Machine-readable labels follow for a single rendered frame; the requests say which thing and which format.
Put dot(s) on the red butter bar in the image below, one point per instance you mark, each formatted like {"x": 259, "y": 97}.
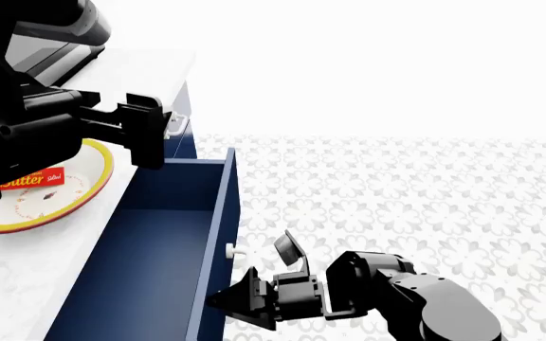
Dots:
{"x": 41, "y": 179}

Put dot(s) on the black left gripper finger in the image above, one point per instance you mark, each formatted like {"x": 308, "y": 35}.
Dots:
{"x": 147, "y": 99}
{"x": 145, "y": 138}

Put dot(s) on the white bowl with yellow rim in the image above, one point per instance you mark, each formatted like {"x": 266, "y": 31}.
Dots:
{"x": 71, "y": 199}

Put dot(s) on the white drawer knob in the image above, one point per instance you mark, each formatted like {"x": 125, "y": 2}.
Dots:
{"x": 232, "y": 250}

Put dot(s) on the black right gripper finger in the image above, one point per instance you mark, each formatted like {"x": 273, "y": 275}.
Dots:
{"x": 249, "y": 314}
{"x": 254, "y": 287}

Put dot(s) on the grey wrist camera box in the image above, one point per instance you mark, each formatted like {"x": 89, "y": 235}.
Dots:
{"x": 289, "y": 250}

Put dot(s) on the blue open drawer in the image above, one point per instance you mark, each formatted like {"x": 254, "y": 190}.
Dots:
{"x": 150, "y": 248}

